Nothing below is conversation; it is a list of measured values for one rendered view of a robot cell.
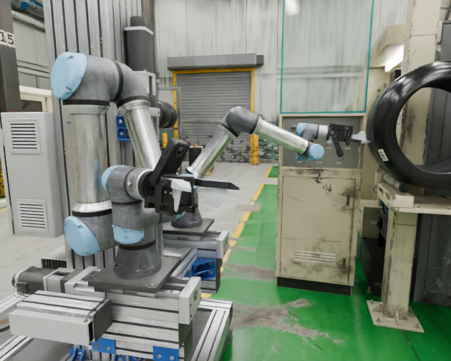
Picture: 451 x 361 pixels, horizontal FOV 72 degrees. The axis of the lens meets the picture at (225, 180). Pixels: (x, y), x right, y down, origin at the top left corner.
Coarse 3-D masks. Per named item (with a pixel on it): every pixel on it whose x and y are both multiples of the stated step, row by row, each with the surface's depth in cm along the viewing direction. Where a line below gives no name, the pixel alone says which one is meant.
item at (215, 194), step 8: (200, 184) 67; (208, 184) 67; (216, 184) 67; (224, 184) 67; (232, 184) 66; (200, 192) 68; (208, 192) 68; (216, 192) 68; (224, 192) 68; (216, 200) 68
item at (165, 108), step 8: (160, 88) 570; (168, 88) 568; (176, 88) 566; (160, 104) 502; (168, 104) 546; (160, 112) 473; (168, 112) 510; (176, 112) 558; (160, 120) 481; (168, 120) 516; (176, 120) 562; (160, 128) 512; (168, 128) 552; (176, 128) 578
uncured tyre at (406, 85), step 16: (432, 64) 136; (448, 64) 133; (400, 80) 140; (416, 80) 136; (432, 80) 133; (448, 80) 155; (384, 96) 144; (400, 96) 138; (384, 112) 142; (368, 128) 158; (384, 128) 142; (368, 144) 164; (384, 144) 143; (400, 160) 142; (448, 160) 161; (400, 176) 146; (416, 176) 142; (432, 176) 139; (448, 176) 138
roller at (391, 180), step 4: (384, 176) 174; (388, 176) 168; (392, 176) 164; (388, 180) 165; (392, 180) 158; (396, 180) 153; (400, 180) 151; (392, 184) 157; (396, 184) 150; (400, 184) 145; (404, 184) 144; (400, 188) 145; (404, 188) 144; (408, 188) 144; (404, 192) 145
